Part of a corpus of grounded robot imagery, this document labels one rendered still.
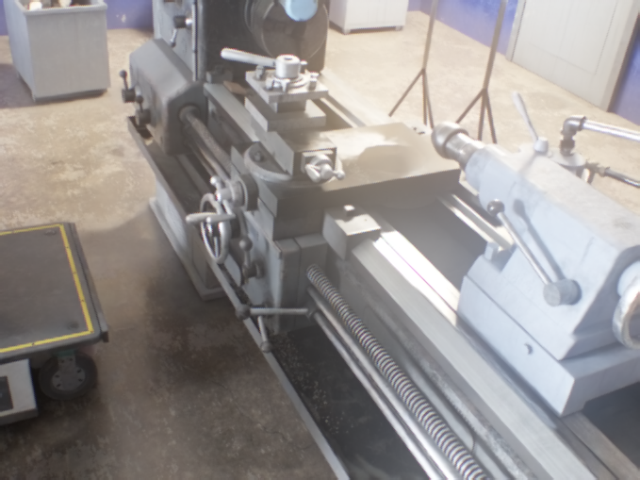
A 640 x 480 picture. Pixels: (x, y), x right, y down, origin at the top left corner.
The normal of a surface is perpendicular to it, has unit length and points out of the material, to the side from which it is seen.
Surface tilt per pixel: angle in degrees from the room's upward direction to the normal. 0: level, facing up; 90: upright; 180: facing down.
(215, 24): 90
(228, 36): 90
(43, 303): 0
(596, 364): 0
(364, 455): 0
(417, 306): 36
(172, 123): 90
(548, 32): 90
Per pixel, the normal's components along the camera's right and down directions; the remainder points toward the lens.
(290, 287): 0.44, 0.51
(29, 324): 0.08, -0.84
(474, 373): -0.46, -0.58
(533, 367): -0.89, 0.18
